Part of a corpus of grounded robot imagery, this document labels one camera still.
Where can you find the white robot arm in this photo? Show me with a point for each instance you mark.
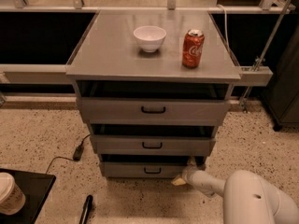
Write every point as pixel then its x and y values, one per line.
pixel 247 198

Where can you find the white bowl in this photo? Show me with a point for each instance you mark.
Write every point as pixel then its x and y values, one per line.
pixel 149 38

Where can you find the grey drawer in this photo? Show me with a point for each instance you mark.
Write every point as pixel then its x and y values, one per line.
pixel 152 111
pixel 144 169
pixel 155 145

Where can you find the slanted metal rod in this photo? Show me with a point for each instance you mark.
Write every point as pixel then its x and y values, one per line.
pixel 256 75

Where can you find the dark cabinet at right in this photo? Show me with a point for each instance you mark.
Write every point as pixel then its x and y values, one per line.
pixel 281 96

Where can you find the white paper coffee cup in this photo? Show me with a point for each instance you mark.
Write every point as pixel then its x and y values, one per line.
pixel 12 199

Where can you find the black power adapter with cable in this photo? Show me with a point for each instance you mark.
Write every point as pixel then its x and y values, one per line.
pixel 75 157

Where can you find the metal rail frame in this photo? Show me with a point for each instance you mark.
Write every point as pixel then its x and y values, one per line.
pixel 31 75

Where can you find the grey bottom drawer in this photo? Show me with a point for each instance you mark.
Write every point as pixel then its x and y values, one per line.
pixel 144 169

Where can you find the black stick object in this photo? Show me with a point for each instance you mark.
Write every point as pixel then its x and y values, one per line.
pixel 87 206

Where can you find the grey top drawer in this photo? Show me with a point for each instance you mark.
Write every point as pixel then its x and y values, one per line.
pixel 152 111

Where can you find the grey drawer cabinet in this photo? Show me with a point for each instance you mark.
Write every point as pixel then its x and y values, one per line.
pixel 153 87

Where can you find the red cola can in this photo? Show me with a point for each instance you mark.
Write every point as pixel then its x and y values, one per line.
pixel 192 48

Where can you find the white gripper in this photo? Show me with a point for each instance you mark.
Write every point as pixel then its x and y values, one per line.
pixel 189 174

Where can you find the grey middle drawer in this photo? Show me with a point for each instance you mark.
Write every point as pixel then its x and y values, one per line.
pixel 155 145

